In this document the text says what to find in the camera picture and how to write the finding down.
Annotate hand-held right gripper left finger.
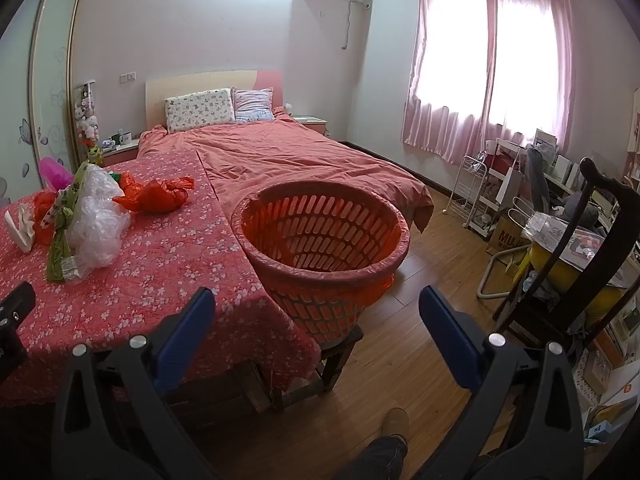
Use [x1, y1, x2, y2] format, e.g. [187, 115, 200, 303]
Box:
[50, 287, 217, 480]

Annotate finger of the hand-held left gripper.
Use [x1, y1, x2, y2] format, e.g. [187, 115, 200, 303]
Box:
[0, 281, 37, 333]

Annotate white shelf cart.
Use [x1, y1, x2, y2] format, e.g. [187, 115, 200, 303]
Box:
[475, 139, 532, 239]

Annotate pink curtain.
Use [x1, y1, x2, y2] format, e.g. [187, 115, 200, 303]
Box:
[401, 0, 497, 165]
[487, 0, 582, 155]

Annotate yellow plastic basin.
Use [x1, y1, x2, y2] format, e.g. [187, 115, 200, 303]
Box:
[529, 239, 637, 312]

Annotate beige and pink headboard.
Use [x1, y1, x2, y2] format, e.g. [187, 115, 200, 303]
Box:
[145, 70, 284, 129]

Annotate white wire rack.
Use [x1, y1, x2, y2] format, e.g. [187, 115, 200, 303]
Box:
[446, 155, 489, 229]

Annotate bed with pink cover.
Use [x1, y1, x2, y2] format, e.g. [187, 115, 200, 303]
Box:
[137, 109, 435, 234]

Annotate green patterned plastic wrapper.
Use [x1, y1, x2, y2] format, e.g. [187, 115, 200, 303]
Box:
[45, 160, 90, 284]

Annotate sliding door wardrobe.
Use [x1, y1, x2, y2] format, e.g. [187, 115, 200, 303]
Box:
[0, 0, 82, 207]

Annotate magenta plastic bag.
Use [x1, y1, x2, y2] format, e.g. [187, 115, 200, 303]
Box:
[40, 156, 76, 192]

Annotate orange plastic bag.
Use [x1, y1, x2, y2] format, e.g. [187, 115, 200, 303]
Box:
[112, 172, 196, 214]

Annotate clear crumpled plastic bag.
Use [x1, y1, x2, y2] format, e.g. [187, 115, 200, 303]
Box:
[66, 162, 132, 281]

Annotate person's leg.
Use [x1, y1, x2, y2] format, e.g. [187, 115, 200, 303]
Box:
[344, 435, 407, 480]

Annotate brown paper bag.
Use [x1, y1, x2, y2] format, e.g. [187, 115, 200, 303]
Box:
[486, 211, 532, 257]

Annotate hanging plush toys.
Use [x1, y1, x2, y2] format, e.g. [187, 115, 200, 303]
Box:
[73, 81, 100, 142]

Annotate white crumpled paper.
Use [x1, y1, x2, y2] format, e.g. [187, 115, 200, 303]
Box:
[4, 207, 37, 254]

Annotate dark wooden chair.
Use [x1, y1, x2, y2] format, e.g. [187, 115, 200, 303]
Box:
[492, 157, 640, 357]

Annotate dark wooden stool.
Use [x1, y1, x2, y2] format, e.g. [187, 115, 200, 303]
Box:
[269, 326, 366, 412]

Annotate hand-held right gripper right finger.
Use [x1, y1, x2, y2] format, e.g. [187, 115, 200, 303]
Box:
[419, 286, 587, 480]

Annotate grey office chair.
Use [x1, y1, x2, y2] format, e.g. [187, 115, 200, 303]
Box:
[525, 145, 552, 212]

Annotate pink striped pillow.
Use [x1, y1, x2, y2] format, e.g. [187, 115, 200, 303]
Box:
[231, 87, 276, 124]

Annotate orange plastic laundry basket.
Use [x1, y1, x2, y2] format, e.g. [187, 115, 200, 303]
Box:
[231, 181, 412, 349]

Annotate person's brown shoe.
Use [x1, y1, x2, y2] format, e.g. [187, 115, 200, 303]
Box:
[382, 407, 410, 444]

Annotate white floral pillow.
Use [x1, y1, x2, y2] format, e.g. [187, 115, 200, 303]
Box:
[165, 88, 236, 134]

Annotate pink and white nightstand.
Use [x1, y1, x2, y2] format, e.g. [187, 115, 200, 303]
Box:
[99, 137, 141, 167]
[290, 115, 329, 137]

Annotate large red-orange plastic bag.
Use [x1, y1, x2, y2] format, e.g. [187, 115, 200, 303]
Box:
[32, 191, 62, 247]

